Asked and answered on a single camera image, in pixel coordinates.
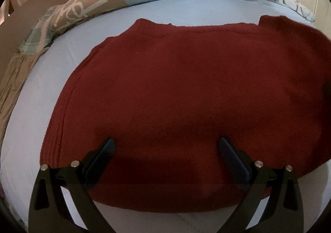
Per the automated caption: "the pink headboard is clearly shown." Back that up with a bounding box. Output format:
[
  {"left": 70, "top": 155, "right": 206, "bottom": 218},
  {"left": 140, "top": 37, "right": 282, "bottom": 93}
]
[{"left": 0, "top": 0, "right": 83, "bottom": 83}]

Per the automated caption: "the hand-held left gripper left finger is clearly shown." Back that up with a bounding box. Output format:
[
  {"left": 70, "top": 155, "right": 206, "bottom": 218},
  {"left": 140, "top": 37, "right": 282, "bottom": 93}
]
[{"left": 28, "top": 137, "right": 121, "bottom": 233}]

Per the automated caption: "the light blue bed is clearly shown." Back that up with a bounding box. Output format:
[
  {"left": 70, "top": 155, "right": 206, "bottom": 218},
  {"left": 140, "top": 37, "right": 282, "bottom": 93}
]
[{"left": 0, "top": 0, "right": 324, "bottom": 233}]

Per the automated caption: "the folded tan cloth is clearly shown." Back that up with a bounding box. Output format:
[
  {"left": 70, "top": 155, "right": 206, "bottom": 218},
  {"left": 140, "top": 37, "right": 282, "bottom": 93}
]
[{"left": 0, "top": 47, "right": 49, "bottom": 145}]

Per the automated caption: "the plaid pillow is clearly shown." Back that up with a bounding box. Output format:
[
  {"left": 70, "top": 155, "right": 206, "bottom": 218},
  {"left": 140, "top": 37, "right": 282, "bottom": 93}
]
[{"left": 19, "top": 5, "right": 61, "bottom": 55}]

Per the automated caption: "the red knit sweater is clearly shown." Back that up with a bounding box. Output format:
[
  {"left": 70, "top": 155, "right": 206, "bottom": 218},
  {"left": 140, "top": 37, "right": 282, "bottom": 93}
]
[{"left": 40, "top": 15, "right": 331, "bottom": 214}]

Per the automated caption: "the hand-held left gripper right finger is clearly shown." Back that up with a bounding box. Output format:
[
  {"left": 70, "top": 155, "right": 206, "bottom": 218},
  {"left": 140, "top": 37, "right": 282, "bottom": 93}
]
[{"left": 216, "top": 137, "right": 304, "bottom": 233}]

